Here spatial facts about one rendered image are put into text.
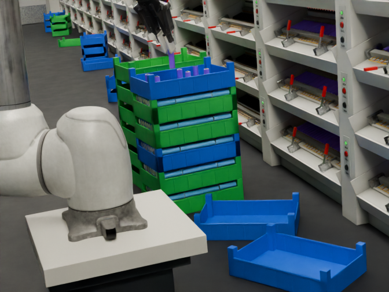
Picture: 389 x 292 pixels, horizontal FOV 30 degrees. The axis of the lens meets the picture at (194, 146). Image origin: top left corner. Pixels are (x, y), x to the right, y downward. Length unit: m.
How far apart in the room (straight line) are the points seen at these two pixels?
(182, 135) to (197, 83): 0.18
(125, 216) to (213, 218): 0.72
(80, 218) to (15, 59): 0.39
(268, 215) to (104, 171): 0.86
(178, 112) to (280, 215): 0.47
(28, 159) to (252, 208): 0.92
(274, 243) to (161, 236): 0.55
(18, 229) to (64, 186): 0.86
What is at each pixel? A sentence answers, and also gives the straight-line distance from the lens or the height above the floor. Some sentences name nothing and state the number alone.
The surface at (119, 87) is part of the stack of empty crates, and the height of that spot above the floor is 0.37.
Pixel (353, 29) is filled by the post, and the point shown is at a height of 0.59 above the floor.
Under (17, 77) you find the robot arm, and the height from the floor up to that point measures 0.60.
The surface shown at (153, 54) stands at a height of 0.20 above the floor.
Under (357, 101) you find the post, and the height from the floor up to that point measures 0.38.
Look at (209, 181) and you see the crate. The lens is 2.43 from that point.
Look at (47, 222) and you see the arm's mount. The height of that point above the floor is 0.24.
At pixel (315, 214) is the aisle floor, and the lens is 2.36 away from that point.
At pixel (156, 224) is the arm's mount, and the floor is 0.24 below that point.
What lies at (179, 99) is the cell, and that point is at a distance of 2.34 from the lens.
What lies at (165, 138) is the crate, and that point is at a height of 0.27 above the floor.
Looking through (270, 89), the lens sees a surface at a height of 0.31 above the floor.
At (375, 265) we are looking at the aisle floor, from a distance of 2.00.
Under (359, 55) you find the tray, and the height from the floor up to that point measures 0.51.
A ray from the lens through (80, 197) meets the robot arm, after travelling 1.65.
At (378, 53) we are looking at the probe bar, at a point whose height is 0.53.
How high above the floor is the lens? 0.84
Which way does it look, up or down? 15 degrees down
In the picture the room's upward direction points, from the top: 5 degrees counter-clockwise
